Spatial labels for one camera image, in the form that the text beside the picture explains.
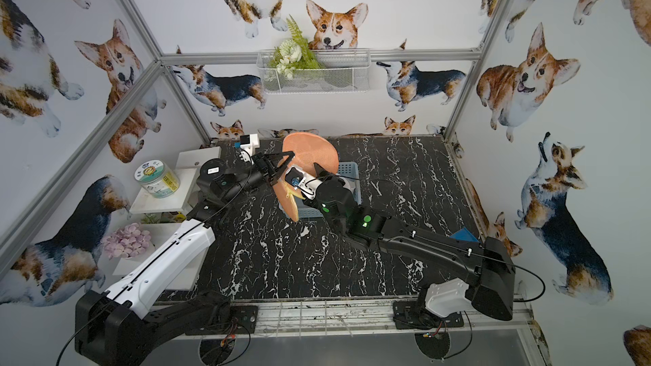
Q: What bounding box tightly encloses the blue flat tool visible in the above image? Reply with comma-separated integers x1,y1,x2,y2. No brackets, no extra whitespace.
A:
450,228,480,243

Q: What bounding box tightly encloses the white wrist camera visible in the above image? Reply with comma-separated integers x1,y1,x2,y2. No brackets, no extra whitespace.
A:
284,165,321,200
235,134,259,163

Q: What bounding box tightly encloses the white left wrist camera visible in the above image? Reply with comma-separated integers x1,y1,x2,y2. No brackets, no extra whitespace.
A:
235,134,259,163

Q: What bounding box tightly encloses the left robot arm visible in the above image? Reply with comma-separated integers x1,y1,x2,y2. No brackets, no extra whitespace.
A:
69,152,294,365

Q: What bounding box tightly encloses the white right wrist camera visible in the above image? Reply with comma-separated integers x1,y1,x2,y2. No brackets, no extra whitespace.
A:
284,165,321,200

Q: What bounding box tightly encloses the light blue perforated plastic basket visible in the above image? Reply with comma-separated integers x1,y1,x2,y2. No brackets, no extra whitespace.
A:
294,162,362,220

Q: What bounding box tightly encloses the white wire wall basket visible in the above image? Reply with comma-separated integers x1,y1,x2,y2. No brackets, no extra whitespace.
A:
256,50,371,94

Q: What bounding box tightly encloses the green labelled round jar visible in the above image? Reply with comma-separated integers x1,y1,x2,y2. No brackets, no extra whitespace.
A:
134,159,180,199

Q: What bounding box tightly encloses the green artificial fern plant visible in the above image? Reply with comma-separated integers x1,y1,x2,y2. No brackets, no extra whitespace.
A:
268,15,323,80

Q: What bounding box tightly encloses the white tiered wooden shelf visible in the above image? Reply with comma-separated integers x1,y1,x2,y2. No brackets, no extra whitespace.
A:
113,147,221,291

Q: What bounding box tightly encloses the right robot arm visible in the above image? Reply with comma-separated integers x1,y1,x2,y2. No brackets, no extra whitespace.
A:
310,164,515,321

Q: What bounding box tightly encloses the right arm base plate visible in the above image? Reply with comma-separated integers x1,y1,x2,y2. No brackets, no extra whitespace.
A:
392,300,465,330

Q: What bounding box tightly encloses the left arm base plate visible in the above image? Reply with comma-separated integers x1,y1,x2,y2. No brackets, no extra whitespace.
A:
200,305,259,335

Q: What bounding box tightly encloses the pink flower bunch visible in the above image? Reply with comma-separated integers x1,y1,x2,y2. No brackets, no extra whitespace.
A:
102,223,154,259

